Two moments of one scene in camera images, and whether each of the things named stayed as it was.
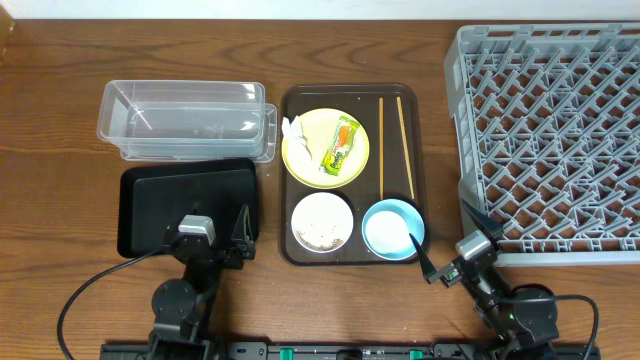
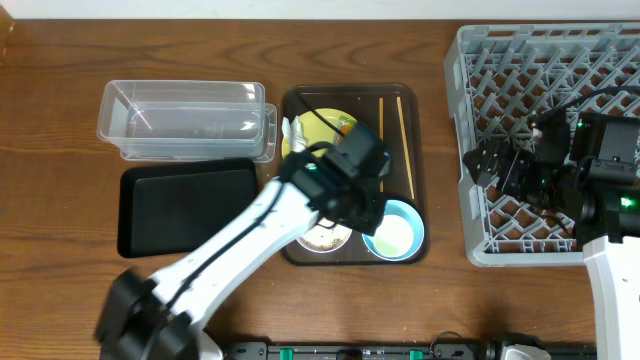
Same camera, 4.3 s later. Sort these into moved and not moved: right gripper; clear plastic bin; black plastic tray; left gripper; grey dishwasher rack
Moved: right gripper; left gripper
Not moved: clear plastic bin; black plastic tray; grey dishwasher rack
